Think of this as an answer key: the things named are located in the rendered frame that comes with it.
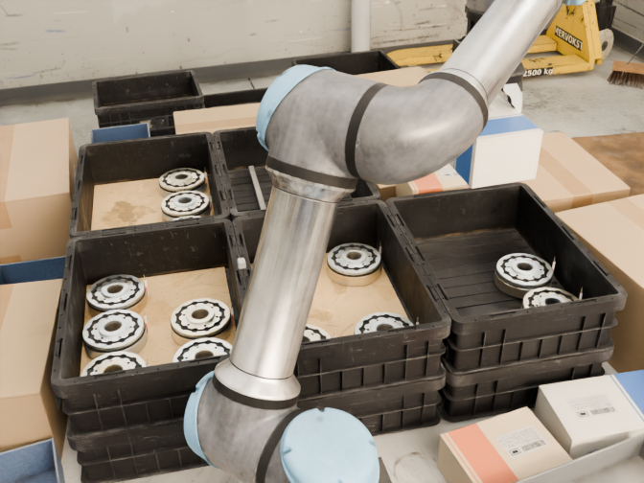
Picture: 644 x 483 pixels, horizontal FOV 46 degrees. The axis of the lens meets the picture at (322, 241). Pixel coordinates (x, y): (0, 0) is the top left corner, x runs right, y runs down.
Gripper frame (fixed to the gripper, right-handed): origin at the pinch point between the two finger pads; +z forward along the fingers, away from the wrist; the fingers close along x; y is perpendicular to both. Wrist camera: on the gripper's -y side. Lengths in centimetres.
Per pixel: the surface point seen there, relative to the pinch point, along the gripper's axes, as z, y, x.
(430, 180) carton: 18.3, 15.3, 2.2
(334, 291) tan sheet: 28.0, -3.2, 28.3
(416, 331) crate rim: 18.2, -29.0, 22.9
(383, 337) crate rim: 18.5, -28.8, 28.0
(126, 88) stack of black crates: 54, 185, 60
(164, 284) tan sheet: 28, 8, 58
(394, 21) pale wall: 83, 326, -107
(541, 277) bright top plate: 25.2, -13.6, -8.1
